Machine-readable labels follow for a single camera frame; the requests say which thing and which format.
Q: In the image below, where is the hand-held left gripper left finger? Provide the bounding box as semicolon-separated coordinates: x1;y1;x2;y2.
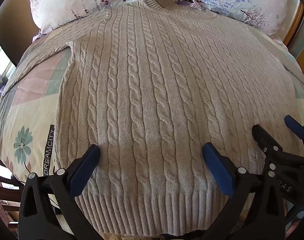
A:
18;144;103;240

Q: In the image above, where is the brown wooden chair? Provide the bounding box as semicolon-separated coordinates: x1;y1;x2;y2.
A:
0;152;26;232

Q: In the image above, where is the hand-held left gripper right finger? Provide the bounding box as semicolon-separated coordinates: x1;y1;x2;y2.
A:
199;142;285;240

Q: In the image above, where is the wooden cabinet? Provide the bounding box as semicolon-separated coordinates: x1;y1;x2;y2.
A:
283;2;304;76

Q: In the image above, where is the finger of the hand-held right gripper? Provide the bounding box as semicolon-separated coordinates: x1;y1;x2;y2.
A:
284;115;304;141
252;124;304;171

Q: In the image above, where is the patchwork floral bed sheet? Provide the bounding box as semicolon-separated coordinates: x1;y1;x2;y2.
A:
0;26;304;189

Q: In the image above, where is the beige cable-knit sweater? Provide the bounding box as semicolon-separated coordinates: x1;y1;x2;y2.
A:
0;0;304;237

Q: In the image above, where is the dark wooden headboard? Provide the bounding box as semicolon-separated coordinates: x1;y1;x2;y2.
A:
0;0;25;67

